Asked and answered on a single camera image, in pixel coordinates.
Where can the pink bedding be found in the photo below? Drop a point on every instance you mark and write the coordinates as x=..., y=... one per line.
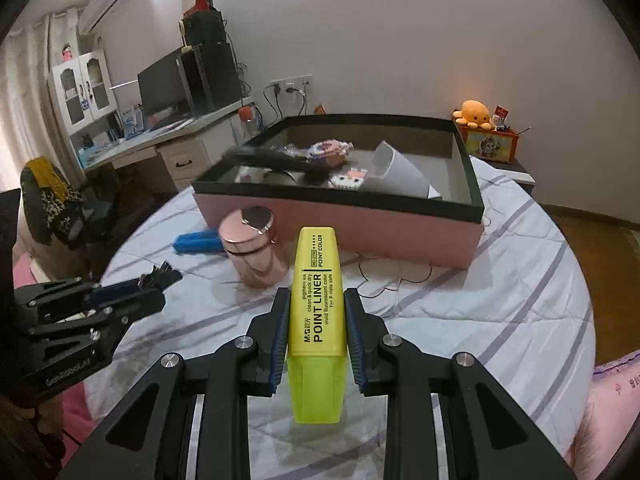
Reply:
x=77, y=405

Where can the pink embroidered quilt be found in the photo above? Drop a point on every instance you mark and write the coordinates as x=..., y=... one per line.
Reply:
x=615, y=410

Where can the white desk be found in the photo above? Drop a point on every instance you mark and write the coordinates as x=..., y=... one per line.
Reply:
x=190, y=160

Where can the white wall outlet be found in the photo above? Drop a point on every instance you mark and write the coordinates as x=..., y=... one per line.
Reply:
x=290, y=84

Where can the pink box with black rim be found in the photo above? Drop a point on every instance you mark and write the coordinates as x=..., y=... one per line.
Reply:
x=350, y=232

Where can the yellow highlighter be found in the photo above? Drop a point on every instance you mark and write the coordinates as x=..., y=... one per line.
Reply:
x=315, y=310

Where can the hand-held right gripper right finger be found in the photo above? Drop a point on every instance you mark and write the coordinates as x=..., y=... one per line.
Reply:
x=355, y=340

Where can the black speaker box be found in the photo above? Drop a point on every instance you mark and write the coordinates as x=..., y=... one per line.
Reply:
x=205, y=27

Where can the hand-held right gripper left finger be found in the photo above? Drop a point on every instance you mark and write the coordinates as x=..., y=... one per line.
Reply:
x=280, y=340

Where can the black binder clip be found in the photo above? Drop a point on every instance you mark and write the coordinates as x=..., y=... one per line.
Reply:
x=162, y=275

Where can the blue white carton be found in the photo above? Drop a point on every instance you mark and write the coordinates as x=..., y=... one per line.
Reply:
x=132, y=121

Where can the blue plastic case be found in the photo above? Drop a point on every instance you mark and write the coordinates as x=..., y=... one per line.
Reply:
x=197, y=242

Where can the black computer tower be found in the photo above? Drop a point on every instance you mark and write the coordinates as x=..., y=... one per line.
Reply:
x=215, y=75

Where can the black office chair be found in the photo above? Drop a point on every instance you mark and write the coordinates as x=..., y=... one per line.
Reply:
x=102, y=215

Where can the red printed storage box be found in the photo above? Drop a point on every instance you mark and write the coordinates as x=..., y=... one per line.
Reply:
x=487, y=145

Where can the orange octopus plush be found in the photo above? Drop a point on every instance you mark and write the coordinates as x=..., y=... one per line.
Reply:
x=472, y=112

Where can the white plastic gadget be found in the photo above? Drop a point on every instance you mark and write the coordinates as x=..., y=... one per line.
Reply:
x=247, y=176

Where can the yellow leopard print clothes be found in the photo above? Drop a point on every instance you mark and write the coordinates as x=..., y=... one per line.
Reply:
x=50, y=200

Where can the rose gold lidded jar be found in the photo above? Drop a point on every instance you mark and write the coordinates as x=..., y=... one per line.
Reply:
x=255, y=260

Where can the red white small card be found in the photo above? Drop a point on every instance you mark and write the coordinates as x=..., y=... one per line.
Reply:
x=501, y=114

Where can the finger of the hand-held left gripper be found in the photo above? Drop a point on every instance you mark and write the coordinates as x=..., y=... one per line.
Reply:
x=115, y=292
x=125, y=312

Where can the white glass-door cabinet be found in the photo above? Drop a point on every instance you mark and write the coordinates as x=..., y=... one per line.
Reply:
x=75, y=62

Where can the small pink doll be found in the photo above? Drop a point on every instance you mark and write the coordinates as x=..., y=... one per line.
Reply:
x=66, y=54

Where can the white cylindrical device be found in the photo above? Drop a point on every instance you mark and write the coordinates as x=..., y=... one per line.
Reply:
x=400, y=172

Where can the cream curtain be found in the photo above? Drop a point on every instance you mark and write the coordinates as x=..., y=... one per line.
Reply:
x=25, y=110

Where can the white striped quilt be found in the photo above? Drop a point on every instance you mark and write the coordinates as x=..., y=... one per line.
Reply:
x=475, y=310

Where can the black computer monitor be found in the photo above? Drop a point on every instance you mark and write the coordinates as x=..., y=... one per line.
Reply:
x=162, y=85

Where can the orange capped bottle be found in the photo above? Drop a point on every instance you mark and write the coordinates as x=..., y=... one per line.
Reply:
x=246, y=120

